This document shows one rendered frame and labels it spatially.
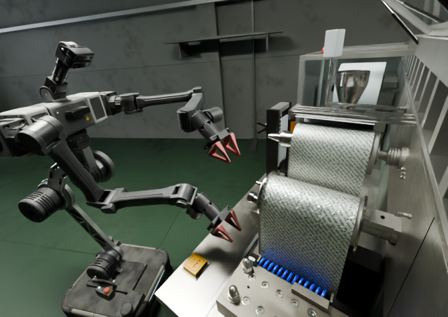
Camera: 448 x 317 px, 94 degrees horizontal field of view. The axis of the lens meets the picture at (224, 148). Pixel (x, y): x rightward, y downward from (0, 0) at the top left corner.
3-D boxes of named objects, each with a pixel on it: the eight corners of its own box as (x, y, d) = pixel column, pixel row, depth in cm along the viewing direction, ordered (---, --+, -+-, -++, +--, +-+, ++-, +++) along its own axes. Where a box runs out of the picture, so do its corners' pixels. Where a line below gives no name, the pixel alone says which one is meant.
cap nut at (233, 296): (232, 287, 62) (231, 277, 60) (242, 294, 60) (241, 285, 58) (225, 298, 60) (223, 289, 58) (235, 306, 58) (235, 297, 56)
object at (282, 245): (261, 255, 72) (261, 215, 64) (336, 295, 59) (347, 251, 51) (261, 257, 72) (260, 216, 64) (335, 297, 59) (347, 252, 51)
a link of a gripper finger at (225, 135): (226, 166, 72) (209, 146, 73) (237, 157, 77) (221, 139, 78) (236, 155, 67) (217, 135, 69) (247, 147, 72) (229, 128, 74)
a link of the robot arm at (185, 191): (97, 207, 88) (111, 187, 96) (105, 215, 92) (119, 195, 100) (182, 201, 73) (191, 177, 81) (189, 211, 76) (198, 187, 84)
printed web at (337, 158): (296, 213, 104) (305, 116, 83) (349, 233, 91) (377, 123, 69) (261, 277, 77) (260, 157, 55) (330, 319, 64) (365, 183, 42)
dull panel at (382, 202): (385, 116, 219) (391, 93, 209) (390, 116, 217) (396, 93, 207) (364, 334, 60) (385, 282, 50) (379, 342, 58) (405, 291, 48)
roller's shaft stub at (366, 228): (361, 225, 55) (364, 212, 53) (394, 236, 51) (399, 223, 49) (359, 236, 52) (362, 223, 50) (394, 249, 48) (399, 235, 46)
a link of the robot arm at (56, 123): (88, 212, 94) (101, 194, 101) (113, 215, 91) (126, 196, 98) (10, 131, 65) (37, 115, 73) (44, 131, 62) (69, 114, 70)
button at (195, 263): (195, 255, 88) (194, 251, 87) (208, 264, 84) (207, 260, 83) (183, 269, 83) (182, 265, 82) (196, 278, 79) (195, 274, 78)
